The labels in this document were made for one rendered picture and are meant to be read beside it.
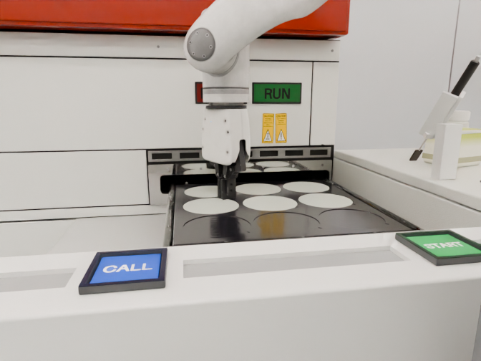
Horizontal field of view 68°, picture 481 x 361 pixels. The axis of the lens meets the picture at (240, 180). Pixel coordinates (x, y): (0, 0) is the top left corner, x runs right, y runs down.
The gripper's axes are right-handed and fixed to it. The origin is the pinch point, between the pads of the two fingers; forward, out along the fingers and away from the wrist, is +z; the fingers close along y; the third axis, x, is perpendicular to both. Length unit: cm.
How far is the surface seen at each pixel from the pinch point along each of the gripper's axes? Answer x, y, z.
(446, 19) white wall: 226, -69, -69
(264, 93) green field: 17.4, -9.8, -17.9
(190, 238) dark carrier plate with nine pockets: -15.6, 14.0, 2.0
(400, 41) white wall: 198, -84, -54
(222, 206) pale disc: -3.8, 4.1, 2.0
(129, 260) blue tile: -29.3, 29.5, -4.5
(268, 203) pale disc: 3.9, 7.6, 2.0
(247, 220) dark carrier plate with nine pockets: -4.9, 12.8, 2.0
